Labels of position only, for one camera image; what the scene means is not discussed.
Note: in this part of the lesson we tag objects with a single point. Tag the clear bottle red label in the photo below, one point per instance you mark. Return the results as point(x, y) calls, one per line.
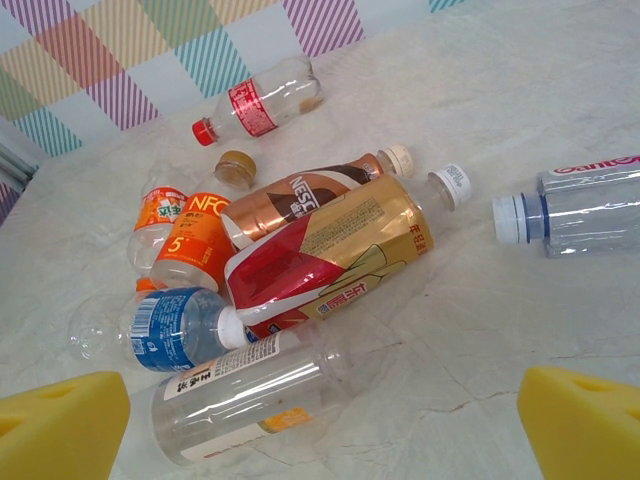
point(250, 107)

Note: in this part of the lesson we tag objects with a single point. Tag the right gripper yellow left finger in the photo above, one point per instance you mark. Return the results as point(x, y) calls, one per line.
point(60, 430)

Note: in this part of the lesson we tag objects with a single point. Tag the clear square water bottle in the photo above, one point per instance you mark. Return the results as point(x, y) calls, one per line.
point(590, 220)

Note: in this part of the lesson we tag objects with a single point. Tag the blue label water bottle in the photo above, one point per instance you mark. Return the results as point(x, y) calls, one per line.
point(170, 325)

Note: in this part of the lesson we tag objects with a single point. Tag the copper brown coffee bottle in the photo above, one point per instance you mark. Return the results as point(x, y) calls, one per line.
point(280, 205)

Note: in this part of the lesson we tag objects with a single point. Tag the red and gold bottle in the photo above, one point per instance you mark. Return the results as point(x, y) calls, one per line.
point(350, 240)

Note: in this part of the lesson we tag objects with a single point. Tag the clear bottle orange cap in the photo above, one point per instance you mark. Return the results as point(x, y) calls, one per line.
point(160, 207)

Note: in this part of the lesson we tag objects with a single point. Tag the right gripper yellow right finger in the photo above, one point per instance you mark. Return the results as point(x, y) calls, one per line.
point(585, 430)

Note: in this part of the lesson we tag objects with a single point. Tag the clear bottle white orange label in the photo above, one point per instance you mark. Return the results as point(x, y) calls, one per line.
point(240, 395)

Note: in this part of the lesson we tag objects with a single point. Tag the orange label bottle gold cap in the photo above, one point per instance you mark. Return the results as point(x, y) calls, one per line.
point(195, 235)

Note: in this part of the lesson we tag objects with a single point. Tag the aluminium frame post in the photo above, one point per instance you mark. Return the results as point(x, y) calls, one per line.
point(15, 167)

